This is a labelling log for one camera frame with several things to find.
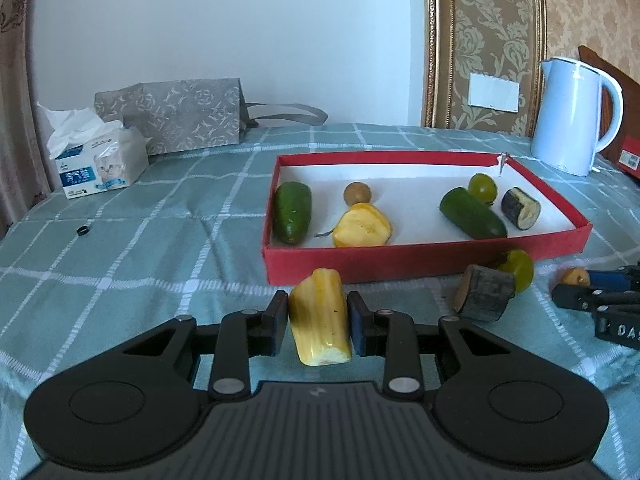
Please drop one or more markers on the checked green tablecloth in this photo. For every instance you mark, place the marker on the checked green tablecloth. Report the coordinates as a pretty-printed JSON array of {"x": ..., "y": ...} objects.
[{"x": 80, "y": 276}]

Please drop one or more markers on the tissue pack with cat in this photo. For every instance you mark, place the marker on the tissue pack with cat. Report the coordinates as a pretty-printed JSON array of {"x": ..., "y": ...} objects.
[{"x": 94, "y": 156}]

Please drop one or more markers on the eggplant piece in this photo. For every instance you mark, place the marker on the eggplant piece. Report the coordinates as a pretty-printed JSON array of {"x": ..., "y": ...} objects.
[
  {"x": 521, "y": 209},
  {"x": 483, "y": 293}
]

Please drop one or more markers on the gold picture frame moulding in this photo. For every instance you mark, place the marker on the gold picture frame moulding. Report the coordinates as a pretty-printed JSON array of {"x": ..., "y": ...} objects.
[{"x": 500, "y": 38}]

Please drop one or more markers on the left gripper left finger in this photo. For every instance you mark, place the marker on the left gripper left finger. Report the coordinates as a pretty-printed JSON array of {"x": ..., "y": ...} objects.
[{"x": 241, "y": 336}]

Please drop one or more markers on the white wall switch panel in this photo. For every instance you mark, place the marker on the white wall switch panel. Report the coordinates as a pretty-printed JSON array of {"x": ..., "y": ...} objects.
[{"x": 493, "y": 93}]

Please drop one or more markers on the green tomato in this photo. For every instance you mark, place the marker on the green tomato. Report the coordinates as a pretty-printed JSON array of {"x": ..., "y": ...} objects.
[
  {"x": 482, "y": 187},
  {"x": 520, "y": 265}
]

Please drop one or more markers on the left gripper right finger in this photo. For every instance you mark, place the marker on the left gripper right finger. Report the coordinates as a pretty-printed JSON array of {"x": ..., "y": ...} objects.
[{"x": 392, "y": 336}]

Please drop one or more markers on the small brown longan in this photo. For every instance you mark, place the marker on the small brown longan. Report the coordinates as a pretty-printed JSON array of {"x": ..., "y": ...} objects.
[
  {"x": 357, "y": 193},
  {"x": 576, "y": 277}
]

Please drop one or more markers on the red box with label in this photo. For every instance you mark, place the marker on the red box with label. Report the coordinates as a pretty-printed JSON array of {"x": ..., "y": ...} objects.
[{"x": 629, "y": 160}]

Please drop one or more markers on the red shallow cardboard box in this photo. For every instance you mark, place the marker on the red shallow cardboard box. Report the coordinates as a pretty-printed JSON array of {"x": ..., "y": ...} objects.
[{"x": 407, "y": 187}]

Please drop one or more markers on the green cucumber piece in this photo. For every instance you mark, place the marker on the green cucumber piece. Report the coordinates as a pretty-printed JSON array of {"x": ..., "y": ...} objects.
[
  {"x": 471, "y": 216},
  {"x": 291, "y": 212}
]

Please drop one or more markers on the pink curtain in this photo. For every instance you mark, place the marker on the pink curtain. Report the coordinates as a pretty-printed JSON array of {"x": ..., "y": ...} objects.
[{"x": 24, "y": 180}]

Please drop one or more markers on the grey patterned gift bag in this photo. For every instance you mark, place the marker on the grey patterned gift bag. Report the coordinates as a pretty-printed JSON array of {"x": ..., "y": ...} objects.
[{"x": 186, "y": 115}]

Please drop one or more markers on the light blue electric kettle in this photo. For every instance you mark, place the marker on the light blue electric kettle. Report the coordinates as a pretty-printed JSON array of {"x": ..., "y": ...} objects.
[{"x": 581, "y": 111}]

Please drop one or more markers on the yellow wedge fruit piece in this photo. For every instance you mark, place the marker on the yellow wedge fruit piece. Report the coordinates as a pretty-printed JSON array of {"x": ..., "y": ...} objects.
[{"x": 319, "y": 320}]

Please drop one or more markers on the yellow ridged fruit piece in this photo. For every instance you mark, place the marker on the yellow ridged fruit piece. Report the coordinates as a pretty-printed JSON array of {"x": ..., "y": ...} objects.
[{"x": 362, "y": 225}]

